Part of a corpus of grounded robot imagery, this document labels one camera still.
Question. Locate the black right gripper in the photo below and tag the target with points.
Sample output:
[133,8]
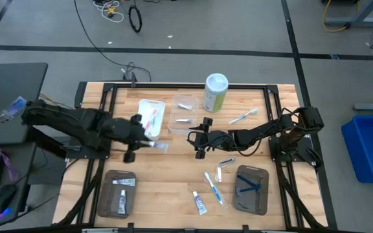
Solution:
[214,140]

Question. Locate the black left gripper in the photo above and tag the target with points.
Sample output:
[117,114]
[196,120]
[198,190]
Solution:
[125,132]

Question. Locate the small toothpaste tube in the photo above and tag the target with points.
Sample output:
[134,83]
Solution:
[199,203]
[125,182]
[122,202]
[160,146]

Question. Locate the slim blue toothbrush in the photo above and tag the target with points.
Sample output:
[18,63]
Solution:
[150,127]

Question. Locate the red toothbrush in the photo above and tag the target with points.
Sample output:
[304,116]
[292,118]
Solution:
[153,117]

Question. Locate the dark navy disposable razor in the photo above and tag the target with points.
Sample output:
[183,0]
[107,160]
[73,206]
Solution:
[248,182]

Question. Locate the blue disposable razor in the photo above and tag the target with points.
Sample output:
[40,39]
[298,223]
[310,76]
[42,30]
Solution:
[246,190]

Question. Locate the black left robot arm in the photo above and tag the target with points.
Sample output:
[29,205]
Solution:
[63,121]

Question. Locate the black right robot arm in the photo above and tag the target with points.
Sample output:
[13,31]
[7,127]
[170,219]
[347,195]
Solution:
[261,132]

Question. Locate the clear plastic bin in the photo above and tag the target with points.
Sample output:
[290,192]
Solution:
[173,110]

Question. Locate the white plastic bin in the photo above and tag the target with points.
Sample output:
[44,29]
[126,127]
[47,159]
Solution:
[157,106]

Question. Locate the white green wipes canister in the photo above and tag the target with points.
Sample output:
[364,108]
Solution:
[215,94]

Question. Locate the green white toothbrush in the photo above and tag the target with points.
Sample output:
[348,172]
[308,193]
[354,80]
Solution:
[243,116]

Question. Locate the blue white wrapped toothbrush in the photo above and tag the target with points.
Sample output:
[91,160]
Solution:
[213,187]

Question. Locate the grey translucent tray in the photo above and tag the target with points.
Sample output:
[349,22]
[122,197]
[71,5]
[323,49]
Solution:
[253,204]
[108,194]

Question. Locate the dark grey desk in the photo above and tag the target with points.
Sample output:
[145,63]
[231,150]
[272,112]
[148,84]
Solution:
[21,168]

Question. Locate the blue ID badge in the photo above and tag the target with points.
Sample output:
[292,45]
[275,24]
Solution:
[15,106]

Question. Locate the black desk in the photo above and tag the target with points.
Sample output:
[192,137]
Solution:
[15,81]

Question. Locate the black computer mouse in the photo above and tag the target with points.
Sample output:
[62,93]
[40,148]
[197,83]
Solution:
[2,199]

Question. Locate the blue storage bin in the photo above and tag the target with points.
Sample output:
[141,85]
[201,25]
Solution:
[371,149]

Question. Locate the grey table foot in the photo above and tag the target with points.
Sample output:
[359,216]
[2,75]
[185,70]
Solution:
[371,107]

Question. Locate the grey desk base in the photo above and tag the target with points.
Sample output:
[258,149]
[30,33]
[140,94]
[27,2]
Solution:
[361,21]

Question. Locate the black aluminium frame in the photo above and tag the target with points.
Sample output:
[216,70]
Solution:
[186,86]

